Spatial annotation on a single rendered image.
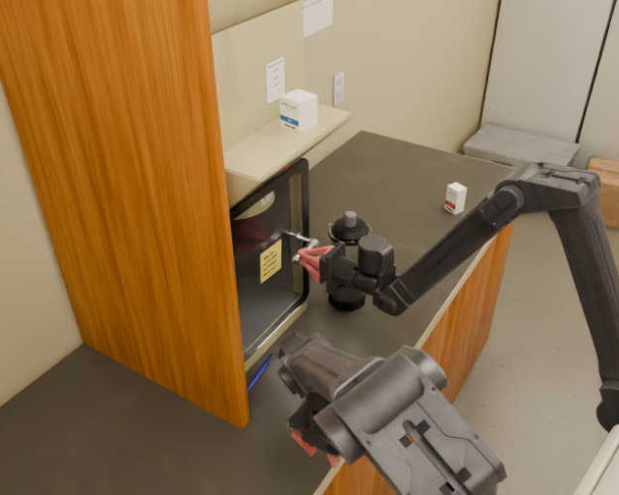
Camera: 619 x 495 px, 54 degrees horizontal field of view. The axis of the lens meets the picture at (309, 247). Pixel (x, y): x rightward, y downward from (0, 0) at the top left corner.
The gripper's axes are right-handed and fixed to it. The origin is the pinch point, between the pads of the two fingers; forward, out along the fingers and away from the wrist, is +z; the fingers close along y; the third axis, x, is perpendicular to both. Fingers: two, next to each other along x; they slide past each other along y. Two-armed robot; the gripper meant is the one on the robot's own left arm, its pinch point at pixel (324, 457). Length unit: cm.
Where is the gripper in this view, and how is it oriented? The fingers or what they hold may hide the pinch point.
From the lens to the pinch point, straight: 110.1
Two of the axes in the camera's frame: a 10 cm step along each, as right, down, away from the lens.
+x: -5.3, 4.8, -7.0
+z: 0.1, 8.3, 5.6
